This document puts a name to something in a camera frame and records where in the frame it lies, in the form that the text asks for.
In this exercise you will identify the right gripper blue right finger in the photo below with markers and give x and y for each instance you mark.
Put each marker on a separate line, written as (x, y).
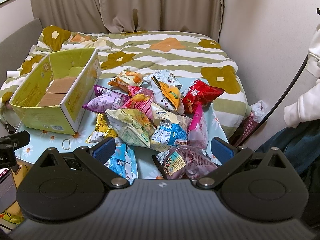
(222, 150)

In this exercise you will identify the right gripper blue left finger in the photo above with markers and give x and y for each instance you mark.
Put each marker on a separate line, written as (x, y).
(103, 150)

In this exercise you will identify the gold foil snack bag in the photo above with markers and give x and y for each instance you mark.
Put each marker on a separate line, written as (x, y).
(102, 131)

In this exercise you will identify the light blue snack bag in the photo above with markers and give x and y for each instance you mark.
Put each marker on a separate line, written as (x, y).
(123, 162)

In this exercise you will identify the pink white strawberry bag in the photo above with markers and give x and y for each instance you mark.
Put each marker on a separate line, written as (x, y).
(197, 135)

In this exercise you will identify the pale yellow green snack bag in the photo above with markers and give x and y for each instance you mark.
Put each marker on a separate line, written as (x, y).
(132, 126)

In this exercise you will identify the purple clear snack bag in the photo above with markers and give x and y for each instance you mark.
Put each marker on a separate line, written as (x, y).
(183, 162)

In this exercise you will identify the blue white snack bag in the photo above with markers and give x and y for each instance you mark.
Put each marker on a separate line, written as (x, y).
(171, 129)

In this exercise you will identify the red snack bag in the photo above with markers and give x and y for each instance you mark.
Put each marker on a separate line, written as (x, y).
(201, 94)

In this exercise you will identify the pink striped snack bag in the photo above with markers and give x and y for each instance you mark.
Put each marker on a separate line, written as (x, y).
(141, 99)

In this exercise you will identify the white orange-panel snack bag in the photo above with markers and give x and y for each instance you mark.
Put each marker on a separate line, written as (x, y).
(167, 96)

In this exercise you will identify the orange white cake bag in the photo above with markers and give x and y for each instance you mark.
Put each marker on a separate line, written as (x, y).
(125, 79)

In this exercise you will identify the grey white snack bag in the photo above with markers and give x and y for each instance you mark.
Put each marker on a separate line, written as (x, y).
(164, 76)

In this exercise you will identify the white sleeve forearm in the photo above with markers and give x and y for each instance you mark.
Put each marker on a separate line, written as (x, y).
(306, 108)

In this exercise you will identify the pink textured cone object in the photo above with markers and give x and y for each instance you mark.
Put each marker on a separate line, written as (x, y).
(246, 127)

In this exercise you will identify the white plastic bag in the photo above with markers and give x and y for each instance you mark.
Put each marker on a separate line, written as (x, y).
(259, 111)

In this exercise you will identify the green yellow cardboard box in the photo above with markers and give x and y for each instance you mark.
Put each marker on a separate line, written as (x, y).
(52, 96)

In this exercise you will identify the grey upholstered headboard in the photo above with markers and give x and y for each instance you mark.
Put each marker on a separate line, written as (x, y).
(16, 47)

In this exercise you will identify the green striped floral duvet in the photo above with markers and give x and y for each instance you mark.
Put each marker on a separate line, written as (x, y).
(184, 54)

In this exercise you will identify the beige curtain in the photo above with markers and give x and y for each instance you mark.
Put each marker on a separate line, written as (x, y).
(117, 16)

